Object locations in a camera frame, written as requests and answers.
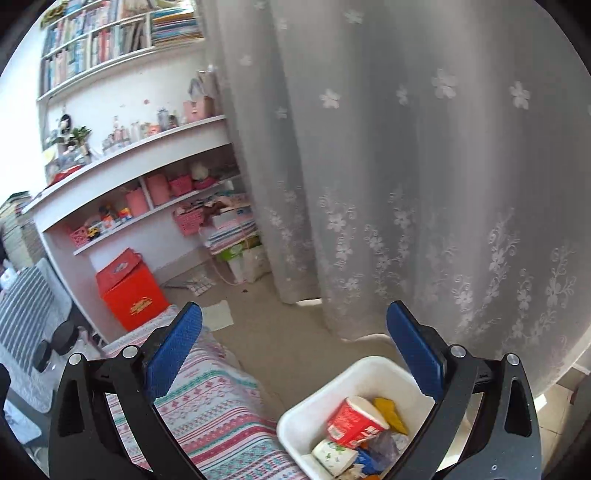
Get white floral paper cup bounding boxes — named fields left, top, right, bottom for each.
left=311, top=438, right=360, bottom=478

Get patterned printed blanket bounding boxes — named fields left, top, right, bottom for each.
left=99, top=305, right=305, bottom=480

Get white plastic bin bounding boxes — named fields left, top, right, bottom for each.
left=276, top=355, right=444, bottom=480

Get row of small glass bottles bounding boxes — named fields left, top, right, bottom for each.
left=102, top=115, right=144, bottom=151

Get red flat box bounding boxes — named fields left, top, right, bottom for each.
left=48, top=167, right=84, bottom=185

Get row of shelved books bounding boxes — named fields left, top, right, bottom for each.
left=39, top=0, right=204, bottom=93

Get checked cloth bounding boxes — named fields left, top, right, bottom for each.
left=164, top=272, right=218, bottom=296

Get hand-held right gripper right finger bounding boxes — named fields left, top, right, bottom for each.
left=387, top=301, right=543, bottom=480

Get striped quilted sofa cover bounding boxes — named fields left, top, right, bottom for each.
left=0, top=258, right=75, bottom=416

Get white bookshelf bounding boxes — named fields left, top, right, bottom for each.
left=21, top=0, right=259, bottom=333

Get stack of folded fabrics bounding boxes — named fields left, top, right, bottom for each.
left=203, top=191, right=262, bottom=254

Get clear plastic wrapper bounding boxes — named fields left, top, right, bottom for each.
left=369, top=429, right=409, bottom=462

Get pink box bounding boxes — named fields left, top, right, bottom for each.
left=182, top=97, right=218, bottom=123

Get large pink woven basket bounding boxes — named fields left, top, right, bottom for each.
left=173, top=208, right=206, bottom=237

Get red instant noodle cup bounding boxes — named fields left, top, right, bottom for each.
left=327, top=396, right=391, bottom=449

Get small pink woven basket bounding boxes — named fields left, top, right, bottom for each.
left=168, top=175, right=194, bottom=197

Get pink pot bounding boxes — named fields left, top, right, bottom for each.
left=124, top=189, right=151, bottom=217
left=145, top=173, right=171, bottom=206

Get white paper sheet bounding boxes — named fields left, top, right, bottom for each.
left=201, top=300, right=235, bottom=332

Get grey floral curtain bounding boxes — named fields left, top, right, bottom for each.
left=201, top=0, right=591, bottom=398

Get colourful puzzle cubes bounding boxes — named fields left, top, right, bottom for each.
left=99, top=205, right=134, bottom=229

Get white plastic bag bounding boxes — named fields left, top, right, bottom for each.
left=228, top=247, right=271, bottom=284

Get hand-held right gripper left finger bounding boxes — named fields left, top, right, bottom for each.
left=48, top=302, right=208, bottom=480

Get yellow wrapper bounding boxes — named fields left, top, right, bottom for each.
left=373, top=397, right=411, bottom=435

